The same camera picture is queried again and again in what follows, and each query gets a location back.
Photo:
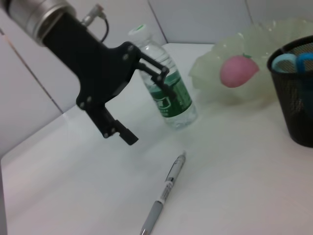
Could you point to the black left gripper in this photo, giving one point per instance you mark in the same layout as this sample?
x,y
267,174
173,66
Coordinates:
x,y
97,73

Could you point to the clear green-label water bottle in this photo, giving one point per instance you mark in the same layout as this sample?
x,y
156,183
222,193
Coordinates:
x,y
176,105

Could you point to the silver white pen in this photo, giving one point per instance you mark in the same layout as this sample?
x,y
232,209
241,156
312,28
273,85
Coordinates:
x,y
171,178

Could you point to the pink toy peach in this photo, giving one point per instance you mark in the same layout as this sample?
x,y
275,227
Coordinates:
x,y
237,71

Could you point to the blue scissors with sheath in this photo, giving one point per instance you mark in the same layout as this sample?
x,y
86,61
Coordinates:
x,y
299,64

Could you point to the translucent green fruit plate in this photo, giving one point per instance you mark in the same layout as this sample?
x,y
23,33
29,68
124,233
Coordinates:
x,y
244,36

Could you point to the black mesh pen holder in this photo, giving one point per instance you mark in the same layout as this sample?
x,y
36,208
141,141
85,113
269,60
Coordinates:
x,y
293,110

